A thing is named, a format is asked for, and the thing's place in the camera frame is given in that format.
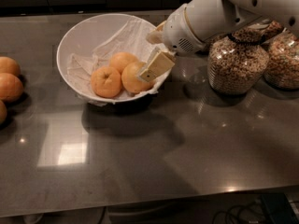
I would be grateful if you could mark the orange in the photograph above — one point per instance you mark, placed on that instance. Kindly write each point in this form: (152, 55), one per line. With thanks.
(9, 65)
(3, 112)
(131, 82)
(11, 88)
(106, 82)
(121, 59)

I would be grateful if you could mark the back right cereal jar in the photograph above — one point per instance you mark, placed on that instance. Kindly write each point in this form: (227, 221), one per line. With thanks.
(283, 67)

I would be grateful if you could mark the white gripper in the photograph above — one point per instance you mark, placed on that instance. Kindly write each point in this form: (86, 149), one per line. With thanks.
(177, 32)

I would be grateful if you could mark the front cereal glass jar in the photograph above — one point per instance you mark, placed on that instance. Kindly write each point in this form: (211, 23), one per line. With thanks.
(237, 62)

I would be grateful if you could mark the white bowl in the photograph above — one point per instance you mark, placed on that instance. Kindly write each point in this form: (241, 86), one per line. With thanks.
(87, 34)

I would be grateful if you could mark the back left cereal jar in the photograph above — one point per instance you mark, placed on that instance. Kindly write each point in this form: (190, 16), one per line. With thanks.
(208, 45)

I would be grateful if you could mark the white paper liner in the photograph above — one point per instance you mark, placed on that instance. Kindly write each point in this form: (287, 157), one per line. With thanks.
(130, 38)

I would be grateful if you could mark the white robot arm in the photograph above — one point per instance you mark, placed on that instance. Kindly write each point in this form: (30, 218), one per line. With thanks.
(192, 25)

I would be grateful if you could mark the dark box under table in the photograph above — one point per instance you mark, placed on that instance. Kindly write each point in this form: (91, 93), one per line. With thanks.
(278, 209)

